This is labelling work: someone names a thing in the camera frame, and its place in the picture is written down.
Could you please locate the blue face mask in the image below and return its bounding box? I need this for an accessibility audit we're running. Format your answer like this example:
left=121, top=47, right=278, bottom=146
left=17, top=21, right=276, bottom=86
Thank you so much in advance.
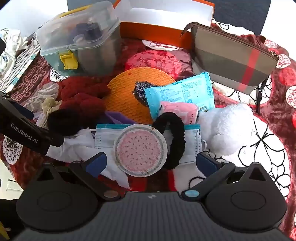
left=94, top=123, right=207, bottom=165

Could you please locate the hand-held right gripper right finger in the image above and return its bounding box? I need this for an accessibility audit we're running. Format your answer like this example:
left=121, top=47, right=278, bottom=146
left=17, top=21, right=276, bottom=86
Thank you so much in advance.
left=180, top=152, right=270, bottom=202

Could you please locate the black cord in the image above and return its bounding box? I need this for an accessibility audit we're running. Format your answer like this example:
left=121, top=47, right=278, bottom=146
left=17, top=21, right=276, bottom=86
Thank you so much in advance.
left=255, top=77, right=273, bottom=114

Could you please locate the red printed blanket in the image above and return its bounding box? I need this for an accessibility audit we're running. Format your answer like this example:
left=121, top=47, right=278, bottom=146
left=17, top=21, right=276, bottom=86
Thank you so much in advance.
left=0, top=21, right=296, bottom=209

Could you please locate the white plush toy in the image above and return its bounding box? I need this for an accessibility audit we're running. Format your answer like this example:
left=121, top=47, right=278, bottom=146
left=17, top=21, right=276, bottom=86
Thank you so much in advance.
left=198, top=103, right=255, bottom=156

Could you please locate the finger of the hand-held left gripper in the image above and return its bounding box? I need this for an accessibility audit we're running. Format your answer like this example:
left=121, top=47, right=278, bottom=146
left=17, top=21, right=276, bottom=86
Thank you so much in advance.
left=0, top=91, right=35, bottom=120

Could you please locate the dark red fluffy scrunchie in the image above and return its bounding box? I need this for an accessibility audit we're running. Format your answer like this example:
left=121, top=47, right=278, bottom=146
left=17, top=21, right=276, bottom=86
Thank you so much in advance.
left=60, top=76, right=111, bottom=121

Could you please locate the steel wool scrubber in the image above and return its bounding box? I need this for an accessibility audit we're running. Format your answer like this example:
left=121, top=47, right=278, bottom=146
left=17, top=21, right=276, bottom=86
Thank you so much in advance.
left=132, top=80, right=160, bottom=107

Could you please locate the orange ball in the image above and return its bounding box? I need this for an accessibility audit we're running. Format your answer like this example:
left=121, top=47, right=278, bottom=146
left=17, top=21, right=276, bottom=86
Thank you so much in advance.
left=103, top=67, right=177, bottom=124

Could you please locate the cream scrunchie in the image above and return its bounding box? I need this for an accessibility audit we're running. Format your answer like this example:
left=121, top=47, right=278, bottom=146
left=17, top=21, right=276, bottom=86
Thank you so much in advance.
left=41, top=97, right=63, bottom=116

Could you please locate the purple cloth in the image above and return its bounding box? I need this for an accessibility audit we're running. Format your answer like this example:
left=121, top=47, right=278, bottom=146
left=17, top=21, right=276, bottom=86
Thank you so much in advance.
left=104, top=111, right=137, bottom=124

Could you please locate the orange cardboard box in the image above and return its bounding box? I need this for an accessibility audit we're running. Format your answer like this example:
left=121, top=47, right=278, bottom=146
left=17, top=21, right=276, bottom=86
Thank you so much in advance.
left=113, top=0, right=215, bottom=50

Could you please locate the white crumpled tissue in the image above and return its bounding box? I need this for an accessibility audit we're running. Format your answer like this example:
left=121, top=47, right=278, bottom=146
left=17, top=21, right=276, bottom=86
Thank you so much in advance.
left=46, top=128, right=130, bottom=189

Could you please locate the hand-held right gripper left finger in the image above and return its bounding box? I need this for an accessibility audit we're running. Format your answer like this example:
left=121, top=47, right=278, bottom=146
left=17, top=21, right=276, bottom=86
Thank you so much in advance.
left=35, top=152, right=124, bottom=201

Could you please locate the thin black fuzzy scrunchie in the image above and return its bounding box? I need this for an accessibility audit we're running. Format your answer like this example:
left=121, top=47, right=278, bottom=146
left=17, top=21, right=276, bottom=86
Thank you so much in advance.
left=153, top=112, right=185, bottom=169

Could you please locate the blue wet wipes packet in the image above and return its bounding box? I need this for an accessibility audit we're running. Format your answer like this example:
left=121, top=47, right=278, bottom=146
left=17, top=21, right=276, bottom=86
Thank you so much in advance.
left=144, top=72, right=215, bottom=120

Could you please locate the thick black fluffy scrunchie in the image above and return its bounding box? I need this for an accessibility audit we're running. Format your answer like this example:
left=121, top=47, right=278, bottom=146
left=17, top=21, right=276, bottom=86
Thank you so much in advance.
left=47, top=109, right=88, bottom=137

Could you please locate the grey cardboard box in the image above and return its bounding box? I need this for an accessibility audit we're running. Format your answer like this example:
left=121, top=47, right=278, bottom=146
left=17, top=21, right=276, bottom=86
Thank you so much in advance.
left=180, top=22, right=280, bottom=95

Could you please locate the pink soft packet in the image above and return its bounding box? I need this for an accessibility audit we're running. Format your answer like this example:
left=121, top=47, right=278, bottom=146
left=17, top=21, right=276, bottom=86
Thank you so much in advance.
left=159, top=101, right=200, bottom=124

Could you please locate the clear plastic box yellow latch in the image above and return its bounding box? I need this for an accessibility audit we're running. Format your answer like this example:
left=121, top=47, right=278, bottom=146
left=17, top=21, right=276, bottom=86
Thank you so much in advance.
left=36, top=1, right=122, bottom=77

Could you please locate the striped white cloth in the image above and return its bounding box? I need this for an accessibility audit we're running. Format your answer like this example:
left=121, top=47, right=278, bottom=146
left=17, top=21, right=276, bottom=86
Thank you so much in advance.
left=0, top=28, right=47, bottom=93

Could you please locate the round pink powder puff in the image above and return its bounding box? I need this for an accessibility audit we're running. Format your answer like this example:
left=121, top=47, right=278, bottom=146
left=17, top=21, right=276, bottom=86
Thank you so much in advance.
left=114, top=124, right=168, bottom=178

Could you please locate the dark blue bottle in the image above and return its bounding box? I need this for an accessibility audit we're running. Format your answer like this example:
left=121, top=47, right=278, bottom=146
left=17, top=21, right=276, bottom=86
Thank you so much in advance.
left=76, top=22, right=104, bottom=41

